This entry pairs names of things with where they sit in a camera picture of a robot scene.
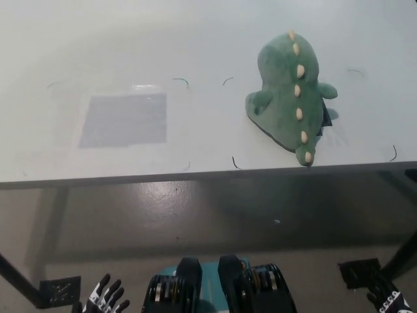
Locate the white and black left hand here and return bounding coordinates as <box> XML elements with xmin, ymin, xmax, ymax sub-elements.
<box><xmin>81</xmin><ymin>273</ymin><xmax>131</xmax><ymax>313</ymax></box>

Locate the grey translucent tape patch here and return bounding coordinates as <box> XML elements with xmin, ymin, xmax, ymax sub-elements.
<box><xmin>78</xmin><ymin>84</ymin><xmax>168</xmax><ymax>150</ymax></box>

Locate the black table leg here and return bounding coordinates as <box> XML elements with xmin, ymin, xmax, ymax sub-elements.
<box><xmin>379</xmin><ymin>227</ymin><xmax>417</xmax><ymax>281</ymax></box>
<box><xmin>0</xmin><ymin>251</ymin><xmax>47</xmax><ymax>309</ymax></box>

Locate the green plush dinosaur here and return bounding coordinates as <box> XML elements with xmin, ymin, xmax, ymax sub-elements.
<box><xmin>244</xmin><ymin>29</ymin><xmax>338</xmax><ymax>168</ymax></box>

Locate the black and teal robot body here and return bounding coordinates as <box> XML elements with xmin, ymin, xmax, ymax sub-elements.
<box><xmin>140</xmin><ymin>255</ymin><xmax>299</xmax><ymax>313</ymax></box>

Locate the black tape patch on table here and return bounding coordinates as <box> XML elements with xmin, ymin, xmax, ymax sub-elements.
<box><xmin>320</xmin><ymin>100</ymin><xmax>339</xmax><ymax>135</ymax></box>

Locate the white and black right hand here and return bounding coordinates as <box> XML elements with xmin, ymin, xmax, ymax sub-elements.
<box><xmin>367</xmin><ymin>272</ymin><xmax>413</xmax><ymax>313</ymax></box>

